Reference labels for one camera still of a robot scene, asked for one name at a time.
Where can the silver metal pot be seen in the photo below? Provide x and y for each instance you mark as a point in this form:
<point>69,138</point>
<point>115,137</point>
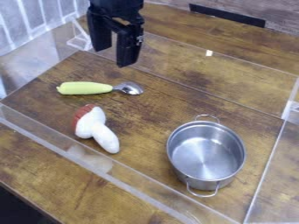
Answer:
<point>207,155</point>

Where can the black bar on table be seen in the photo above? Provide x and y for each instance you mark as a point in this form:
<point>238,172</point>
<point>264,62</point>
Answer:
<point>247,20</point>

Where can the white red plush mushroom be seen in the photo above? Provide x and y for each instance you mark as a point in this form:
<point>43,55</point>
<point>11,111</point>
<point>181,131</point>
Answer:
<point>88,124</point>

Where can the clear acrylic triangle stand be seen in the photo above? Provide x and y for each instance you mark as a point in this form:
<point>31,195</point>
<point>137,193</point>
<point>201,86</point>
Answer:
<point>80,40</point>

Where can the yellow handled metal spoon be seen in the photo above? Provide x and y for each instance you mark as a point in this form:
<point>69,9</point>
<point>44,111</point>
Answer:
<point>92,88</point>

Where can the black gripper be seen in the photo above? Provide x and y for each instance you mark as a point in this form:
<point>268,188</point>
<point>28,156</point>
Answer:
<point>129,35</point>

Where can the clear acrylic wall panel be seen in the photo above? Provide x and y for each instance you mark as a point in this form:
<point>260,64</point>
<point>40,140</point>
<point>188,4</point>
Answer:
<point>275,203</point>

